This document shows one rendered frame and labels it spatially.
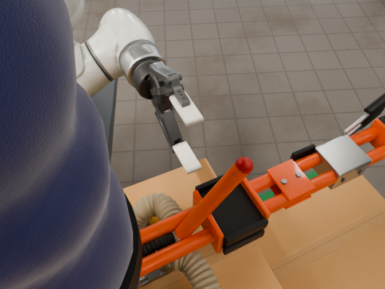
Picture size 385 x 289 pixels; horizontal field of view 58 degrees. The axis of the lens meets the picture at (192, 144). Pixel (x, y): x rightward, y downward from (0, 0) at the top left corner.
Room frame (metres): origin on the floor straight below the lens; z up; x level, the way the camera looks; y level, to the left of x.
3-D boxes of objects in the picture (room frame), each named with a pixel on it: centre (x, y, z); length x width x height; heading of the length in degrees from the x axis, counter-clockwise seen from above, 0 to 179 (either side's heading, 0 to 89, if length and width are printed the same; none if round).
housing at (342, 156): (0.34, -0.25, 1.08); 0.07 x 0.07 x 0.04; 26
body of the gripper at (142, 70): (0.51, 0.07, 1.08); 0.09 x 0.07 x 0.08; 26
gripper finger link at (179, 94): (0.42, 0.02, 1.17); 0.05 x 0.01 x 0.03; 26
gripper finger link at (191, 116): (0.39, 0.01, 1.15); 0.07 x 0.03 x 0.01; 26
